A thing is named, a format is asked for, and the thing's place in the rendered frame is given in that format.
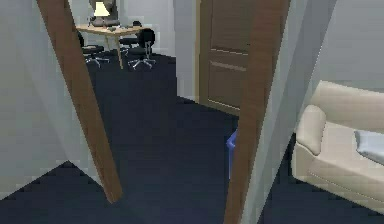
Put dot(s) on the blue bin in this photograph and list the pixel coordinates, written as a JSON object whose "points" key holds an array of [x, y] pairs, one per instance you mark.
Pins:
{"points": [[232, 143]]}

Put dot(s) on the brown wooden room door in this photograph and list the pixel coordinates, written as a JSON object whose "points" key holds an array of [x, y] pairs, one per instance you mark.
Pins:
{"points": [[226, 53]]}

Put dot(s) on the black office chair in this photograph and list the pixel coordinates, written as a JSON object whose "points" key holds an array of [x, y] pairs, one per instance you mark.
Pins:
{"points": [[128, 41], [144, 43], [91, 51]]}

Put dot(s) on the light wooden table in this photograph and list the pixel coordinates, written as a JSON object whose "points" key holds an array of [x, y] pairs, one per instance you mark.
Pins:
{"points": [[111, 31]]}

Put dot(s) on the cream shade table lamp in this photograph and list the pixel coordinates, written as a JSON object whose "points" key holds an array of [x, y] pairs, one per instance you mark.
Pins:
{"points": [[101, 10]]}

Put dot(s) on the cream sofa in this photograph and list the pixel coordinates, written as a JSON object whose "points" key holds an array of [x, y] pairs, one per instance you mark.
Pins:
{"points": [[336, 133]]}

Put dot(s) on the grey cushion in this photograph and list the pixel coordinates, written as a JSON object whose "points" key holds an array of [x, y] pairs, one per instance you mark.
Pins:
{"points": [[370, 145]]}

